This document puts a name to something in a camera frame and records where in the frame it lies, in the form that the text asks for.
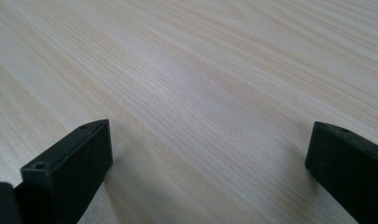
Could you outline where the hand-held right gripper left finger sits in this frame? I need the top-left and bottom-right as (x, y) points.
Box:
(13, 119), (114, 224)

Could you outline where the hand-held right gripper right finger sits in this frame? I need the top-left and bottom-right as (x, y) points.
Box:
(305, 120), (378, 224)

